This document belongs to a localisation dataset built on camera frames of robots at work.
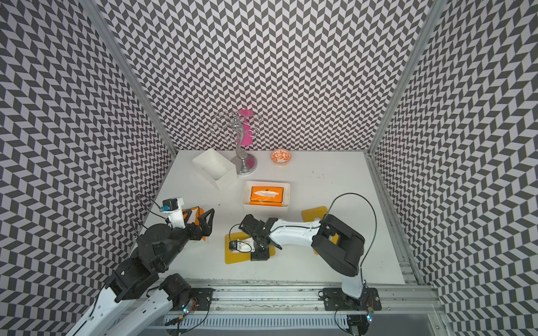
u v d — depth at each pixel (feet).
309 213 3.12
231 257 2.69
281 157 3.77
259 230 2.17
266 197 2.98
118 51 2.68
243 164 3.71
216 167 3.77
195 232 1.96
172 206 1.84
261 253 2.47
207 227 2.03
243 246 2.42
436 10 2.21
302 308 2.37
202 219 1.97
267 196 2.99
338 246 1.53
